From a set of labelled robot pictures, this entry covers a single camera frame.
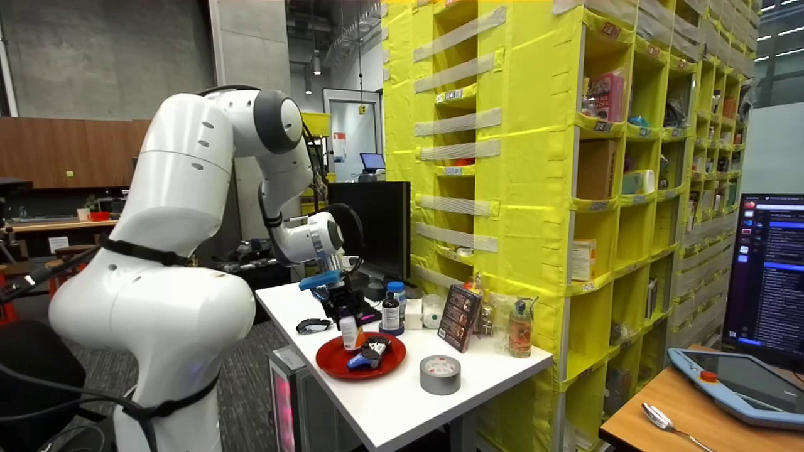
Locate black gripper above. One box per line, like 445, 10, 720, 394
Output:
321, 271, 376, 339

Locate red round plate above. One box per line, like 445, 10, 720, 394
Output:
313, 332, 410, 385

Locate dark glass bottle white label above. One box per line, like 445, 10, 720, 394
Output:
380, 287, 406, 339

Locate blue grey game controller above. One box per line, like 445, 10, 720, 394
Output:
346, 335, 391, 374

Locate clear plastic container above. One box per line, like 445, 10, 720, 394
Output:
419, 292, 447, 332

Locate black case pink light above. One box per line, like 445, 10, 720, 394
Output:
267, 347, 339, 452

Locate black computer monitor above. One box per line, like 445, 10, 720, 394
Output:
327, 181, 414, 288

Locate dark video game case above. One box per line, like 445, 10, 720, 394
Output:
434, 285, 486, 354

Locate glass spice jar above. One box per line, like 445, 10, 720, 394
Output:
506, 297, 538, 361

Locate yellow shelving unit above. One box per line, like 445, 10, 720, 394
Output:
380, 0, 761, 452

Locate wooden desk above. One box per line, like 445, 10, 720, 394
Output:
599, 365, 804, 452

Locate black office chair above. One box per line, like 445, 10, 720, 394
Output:
0, 319, 87, 452

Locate silver spoon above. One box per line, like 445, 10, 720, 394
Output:
639, 400, 717, 452

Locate pink box in shelf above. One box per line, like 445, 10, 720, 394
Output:
582, 71, 630, 127

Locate blue grey teach pendant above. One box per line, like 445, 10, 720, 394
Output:
666, 347, 804, 432

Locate monitor with terminal screen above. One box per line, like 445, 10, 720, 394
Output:
720, 191, 804, 373

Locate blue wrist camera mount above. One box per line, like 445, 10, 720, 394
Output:
297, 270, 346, 294

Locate grey duct tape roll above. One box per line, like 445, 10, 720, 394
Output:
416, 351, 465, 396

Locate small wall screen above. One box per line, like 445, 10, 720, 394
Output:
357, 150, 386, 183

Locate wooden wall cabinets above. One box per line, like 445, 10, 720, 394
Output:
0, 115, 155, 191

